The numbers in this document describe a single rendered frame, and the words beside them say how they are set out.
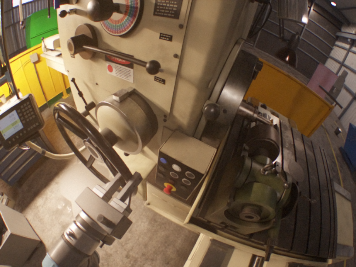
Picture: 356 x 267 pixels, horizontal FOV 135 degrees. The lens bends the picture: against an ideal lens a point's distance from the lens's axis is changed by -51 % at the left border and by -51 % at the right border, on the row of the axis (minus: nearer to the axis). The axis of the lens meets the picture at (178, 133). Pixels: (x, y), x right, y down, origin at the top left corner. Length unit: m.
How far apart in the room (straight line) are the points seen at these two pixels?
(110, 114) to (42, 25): 3.93
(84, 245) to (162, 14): 0.51
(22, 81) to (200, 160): 2.90
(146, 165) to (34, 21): 3.97
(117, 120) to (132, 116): 0.05
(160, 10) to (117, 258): 1.80
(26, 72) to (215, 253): 3.25
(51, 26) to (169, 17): 4.06
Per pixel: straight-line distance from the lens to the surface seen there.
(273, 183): 0.61
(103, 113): 0.50
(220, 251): 1.04
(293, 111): 3.19
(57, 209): 2.03
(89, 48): 0.53
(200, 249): 1.02
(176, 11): 0.37
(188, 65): 0.37
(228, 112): 0.53
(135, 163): 1.25
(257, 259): 1.24
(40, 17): 4.28
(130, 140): 0.48
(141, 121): 0.46
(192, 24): 0.36
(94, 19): 0.42
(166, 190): 0.57
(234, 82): 0.55
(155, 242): 1.68
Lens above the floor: 1.68
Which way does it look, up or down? 47 degrees down
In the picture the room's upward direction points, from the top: 14 degrees clockwise
